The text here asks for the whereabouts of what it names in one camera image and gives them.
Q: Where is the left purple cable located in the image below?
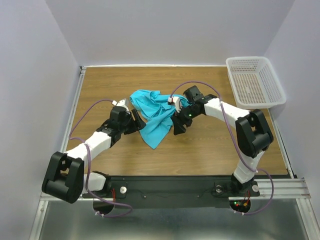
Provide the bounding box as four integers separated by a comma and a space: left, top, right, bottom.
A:
69, 99, 133, 218

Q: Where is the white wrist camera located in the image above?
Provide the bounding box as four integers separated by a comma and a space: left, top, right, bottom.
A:
111, 98, 130, 112
167, 96, 183, 113

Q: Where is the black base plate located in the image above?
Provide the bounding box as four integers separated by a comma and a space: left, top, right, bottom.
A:
82, 174, 261, 210

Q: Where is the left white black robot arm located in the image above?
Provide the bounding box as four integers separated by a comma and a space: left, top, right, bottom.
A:
41, 106, 146, 204

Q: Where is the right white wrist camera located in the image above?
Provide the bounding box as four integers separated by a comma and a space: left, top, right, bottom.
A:
167, 96, 183, 113

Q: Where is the white plastic basket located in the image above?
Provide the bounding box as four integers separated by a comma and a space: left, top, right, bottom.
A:
225, 56, 287, 110

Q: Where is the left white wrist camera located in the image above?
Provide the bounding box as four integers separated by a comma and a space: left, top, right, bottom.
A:
111, 98, 130, 112

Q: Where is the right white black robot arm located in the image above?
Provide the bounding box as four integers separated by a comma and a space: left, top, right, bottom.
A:
167, 85, 274, 193

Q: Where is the aluminium frame rail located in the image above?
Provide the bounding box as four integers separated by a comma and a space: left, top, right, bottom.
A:
29, 66, 87, 240

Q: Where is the turquoise t shirt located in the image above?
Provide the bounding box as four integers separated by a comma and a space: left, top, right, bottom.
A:
129, 89, 176, 150

